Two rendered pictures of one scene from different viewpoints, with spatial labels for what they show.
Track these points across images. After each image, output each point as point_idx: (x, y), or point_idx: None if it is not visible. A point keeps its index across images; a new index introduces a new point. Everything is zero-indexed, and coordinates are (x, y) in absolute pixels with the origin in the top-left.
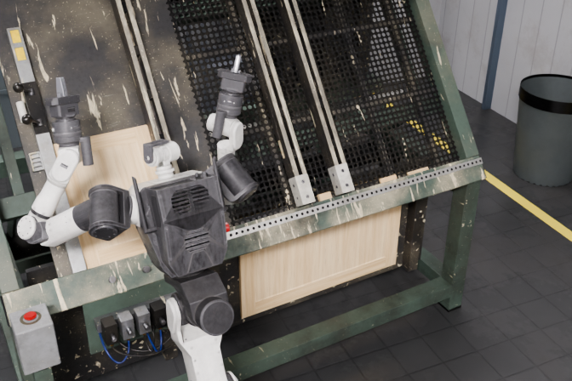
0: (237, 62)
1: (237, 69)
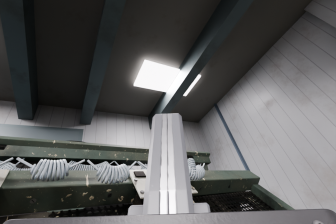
0: (166, 140)
1: (178, 182)
